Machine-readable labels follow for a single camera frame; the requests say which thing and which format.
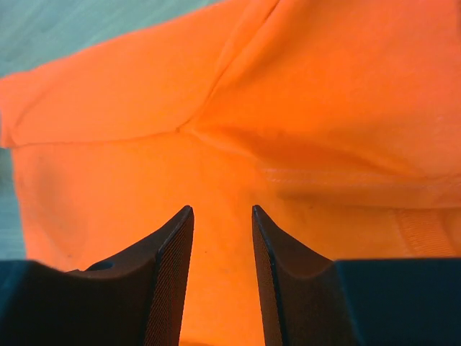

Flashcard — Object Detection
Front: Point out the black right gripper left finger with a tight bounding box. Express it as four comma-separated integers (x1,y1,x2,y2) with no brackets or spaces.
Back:
1,206,194,345

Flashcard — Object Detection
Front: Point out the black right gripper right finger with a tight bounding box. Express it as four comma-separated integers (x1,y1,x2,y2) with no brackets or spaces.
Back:
252,206,460,345

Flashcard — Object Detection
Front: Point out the orange t-shirt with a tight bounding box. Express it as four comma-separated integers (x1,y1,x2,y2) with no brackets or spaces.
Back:
1,1,460,345

